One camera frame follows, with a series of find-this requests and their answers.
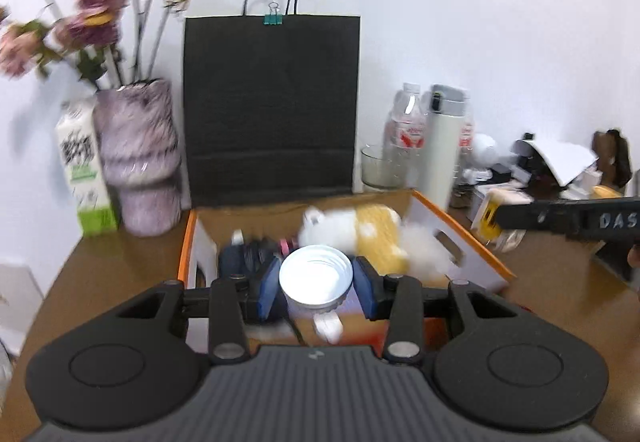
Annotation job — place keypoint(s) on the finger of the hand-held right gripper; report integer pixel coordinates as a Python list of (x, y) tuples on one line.
[(520, 217)]

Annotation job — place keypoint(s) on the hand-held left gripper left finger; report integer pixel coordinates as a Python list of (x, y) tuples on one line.
[(230, 312)]

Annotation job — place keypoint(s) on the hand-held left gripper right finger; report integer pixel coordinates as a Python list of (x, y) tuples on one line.
[(400, 312)]

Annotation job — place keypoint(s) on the yellow white box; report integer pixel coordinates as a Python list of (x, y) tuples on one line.
[(487, 217)]

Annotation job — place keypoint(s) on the navy zip case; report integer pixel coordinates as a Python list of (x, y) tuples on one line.
[(235, 262)]

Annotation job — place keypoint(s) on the red cardboard box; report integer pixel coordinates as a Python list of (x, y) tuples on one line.
[(480, 252)]

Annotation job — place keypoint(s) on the white plastic bottle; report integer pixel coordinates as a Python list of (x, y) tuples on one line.
[(315, 277)]

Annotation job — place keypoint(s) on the yellow white plush toy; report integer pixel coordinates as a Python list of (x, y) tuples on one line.
[(350, 227)]

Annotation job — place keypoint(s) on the person's right hand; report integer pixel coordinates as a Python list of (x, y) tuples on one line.
[(635, 256)]

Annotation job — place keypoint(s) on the black desk device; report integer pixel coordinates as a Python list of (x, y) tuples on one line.
[(525, 162)]

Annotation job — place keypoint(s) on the brown figure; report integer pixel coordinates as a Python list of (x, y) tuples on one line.
[(615, 157)]

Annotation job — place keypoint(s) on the white paper sheet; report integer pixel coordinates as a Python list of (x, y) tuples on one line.
[(562, 160)]

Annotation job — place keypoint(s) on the white round gadget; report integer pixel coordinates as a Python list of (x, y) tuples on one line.
[(484, 152)]

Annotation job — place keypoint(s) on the clear water bottle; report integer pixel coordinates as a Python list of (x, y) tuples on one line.
[(466, 130), (406, 127)]

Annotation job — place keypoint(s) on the white thermos flask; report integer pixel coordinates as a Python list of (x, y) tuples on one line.
[(442, 147)]

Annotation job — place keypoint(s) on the wooden desk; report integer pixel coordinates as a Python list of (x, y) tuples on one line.
[(125, 262)]

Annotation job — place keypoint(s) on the clear glass cup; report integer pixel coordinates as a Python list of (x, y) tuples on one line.
[(380, 170)]

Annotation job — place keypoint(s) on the green white milk carton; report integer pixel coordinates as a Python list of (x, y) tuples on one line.
[(87, 172)]

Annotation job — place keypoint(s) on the black paper bag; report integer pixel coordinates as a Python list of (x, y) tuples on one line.
[(270, 112)]

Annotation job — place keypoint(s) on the green binder clip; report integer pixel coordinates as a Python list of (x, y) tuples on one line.
[(273, 17)]

